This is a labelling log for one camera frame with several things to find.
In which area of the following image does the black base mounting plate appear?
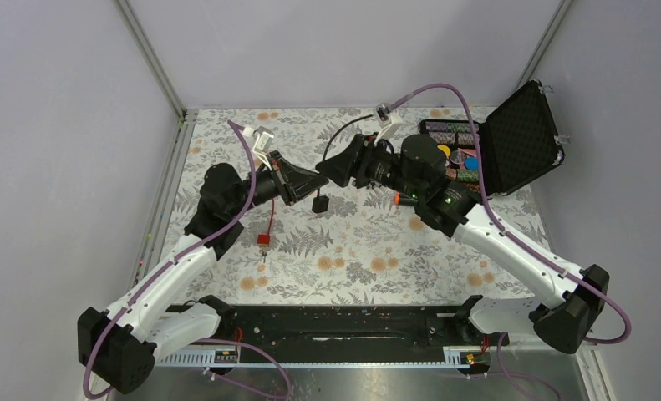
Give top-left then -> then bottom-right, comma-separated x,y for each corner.
212,305 -> 500,364

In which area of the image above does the floral tablecloth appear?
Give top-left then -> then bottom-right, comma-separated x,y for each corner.
164,108 -> 531,305

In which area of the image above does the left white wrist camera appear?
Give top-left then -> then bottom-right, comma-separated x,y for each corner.
242,125 -> 275,170

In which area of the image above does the red padlock with keys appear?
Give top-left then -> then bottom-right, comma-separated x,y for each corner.
257,200 -> 276,262

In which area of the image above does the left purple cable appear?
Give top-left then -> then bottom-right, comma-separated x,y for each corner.
82,120 -> 259,401

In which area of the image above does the purple cable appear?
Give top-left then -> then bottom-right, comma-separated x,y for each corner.
82,120 -> 259,401
388,83 -> 633,345

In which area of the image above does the yellow poker chip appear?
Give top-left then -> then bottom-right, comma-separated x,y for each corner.
437,145 -> 452,158

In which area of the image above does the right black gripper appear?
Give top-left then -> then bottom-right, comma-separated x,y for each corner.
314,133 -> 424,201

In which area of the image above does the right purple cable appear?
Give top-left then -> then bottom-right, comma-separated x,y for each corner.
388,83 -> 633,345

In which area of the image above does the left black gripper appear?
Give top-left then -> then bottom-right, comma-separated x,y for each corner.
229,150 -> 329,217

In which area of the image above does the black cable lock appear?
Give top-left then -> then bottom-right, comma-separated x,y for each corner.
311,113 -> 377,215

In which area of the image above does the black poker chip case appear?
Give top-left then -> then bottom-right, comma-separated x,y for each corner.
419,80 -> 565,196

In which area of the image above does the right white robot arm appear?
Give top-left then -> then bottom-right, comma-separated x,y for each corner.
316,135 -> 610,354

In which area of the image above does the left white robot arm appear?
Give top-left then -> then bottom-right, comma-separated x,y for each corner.
77,151 -> 328,400

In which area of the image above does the blue poker chip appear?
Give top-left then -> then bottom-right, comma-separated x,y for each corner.
464,157 -> 479,171

